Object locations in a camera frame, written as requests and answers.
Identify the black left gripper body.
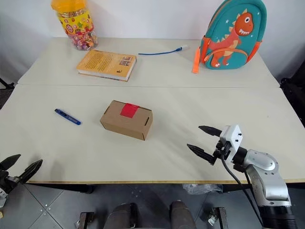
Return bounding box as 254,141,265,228
0,169,21,197

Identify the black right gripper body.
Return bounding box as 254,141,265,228
213,139,233,166

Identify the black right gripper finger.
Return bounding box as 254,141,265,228
186,144,216,166
198,125,224,138

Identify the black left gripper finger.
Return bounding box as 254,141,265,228
16,159,43,184
0,154,21,171

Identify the blue pen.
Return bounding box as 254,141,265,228
54,108,81,125

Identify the brown cardboard box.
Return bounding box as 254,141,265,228
99,100,153,141

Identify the crumpled clear plastic bag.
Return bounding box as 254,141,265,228
182,183,224,195

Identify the dark rounded shape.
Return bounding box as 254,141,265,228
169,200,197,229
106,202,140,229

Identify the black stand leg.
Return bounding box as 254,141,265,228
0,77,15,90

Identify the red tape strip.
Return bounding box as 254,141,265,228
120,103,139,119

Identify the teal dinosaur backpack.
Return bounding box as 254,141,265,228
192,0,267,74

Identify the yellow paperback book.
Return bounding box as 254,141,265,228
76,49,138,83

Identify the candy jar with yellow lid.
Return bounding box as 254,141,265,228
51,0,99,52

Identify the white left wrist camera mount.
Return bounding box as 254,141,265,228
0,187,8,208

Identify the rusty metal bracket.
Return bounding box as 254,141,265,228
212,207,227,229
78,211,95,229

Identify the blue network cable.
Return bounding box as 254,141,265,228
138,45,191,56

